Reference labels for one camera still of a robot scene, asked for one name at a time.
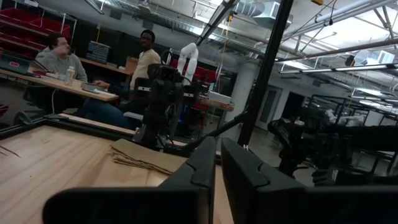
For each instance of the long wooden desk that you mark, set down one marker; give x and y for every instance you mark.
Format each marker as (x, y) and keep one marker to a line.
(62, 84)

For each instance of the black bulky machine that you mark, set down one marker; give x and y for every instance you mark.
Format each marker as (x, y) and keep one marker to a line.
(295, 140)

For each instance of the white box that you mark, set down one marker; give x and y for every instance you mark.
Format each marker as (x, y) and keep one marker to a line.
(219, 98)

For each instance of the person's leg and shoe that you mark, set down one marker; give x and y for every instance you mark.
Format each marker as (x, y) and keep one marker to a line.
(146, 62)

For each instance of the shelving with red bins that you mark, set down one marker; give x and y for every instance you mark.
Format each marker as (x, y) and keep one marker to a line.
(18, 15)

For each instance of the black aluminium rig frame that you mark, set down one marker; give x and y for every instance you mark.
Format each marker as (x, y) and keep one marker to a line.
(264, 71)

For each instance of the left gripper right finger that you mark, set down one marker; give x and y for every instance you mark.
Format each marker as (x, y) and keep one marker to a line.
(248, 193)

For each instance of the person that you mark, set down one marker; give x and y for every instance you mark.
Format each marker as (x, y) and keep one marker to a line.
(59, 63)

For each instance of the clear plastic bottle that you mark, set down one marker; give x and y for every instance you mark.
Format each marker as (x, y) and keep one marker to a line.
(70, 76)

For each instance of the small wooden table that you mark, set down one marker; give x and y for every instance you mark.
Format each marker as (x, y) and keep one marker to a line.
(217, 106)

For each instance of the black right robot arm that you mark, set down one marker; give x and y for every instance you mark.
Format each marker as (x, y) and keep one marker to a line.
(163, 102)

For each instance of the laptop with red sticker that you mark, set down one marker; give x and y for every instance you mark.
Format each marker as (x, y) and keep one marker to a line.
(12, 63)

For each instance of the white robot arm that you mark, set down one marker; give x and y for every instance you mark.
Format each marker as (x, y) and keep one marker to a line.
(189, 59)

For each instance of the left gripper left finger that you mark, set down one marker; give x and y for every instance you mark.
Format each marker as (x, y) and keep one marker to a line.
(192, 186)

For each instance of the cardboard box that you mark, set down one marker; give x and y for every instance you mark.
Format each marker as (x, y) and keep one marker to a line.
(132, 65)

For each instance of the grey small-parts drawer cabinet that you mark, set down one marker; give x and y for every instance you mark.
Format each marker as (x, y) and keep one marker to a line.
(98, 51)

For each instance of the grey office chair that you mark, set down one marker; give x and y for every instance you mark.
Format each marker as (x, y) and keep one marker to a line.
(133, 116)

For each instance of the long ceiling light strip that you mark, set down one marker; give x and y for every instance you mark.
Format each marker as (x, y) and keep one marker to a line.
(342, 68)

